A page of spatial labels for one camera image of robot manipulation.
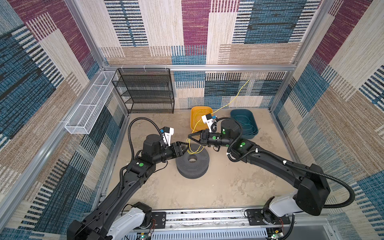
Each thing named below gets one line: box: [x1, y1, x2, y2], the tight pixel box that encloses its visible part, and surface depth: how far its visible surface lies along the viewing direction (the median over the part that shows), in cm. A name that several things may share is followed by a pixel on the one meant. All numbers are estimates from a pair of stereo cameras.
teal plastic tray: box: [230, 109, 259, 140], surface depth 111 cm
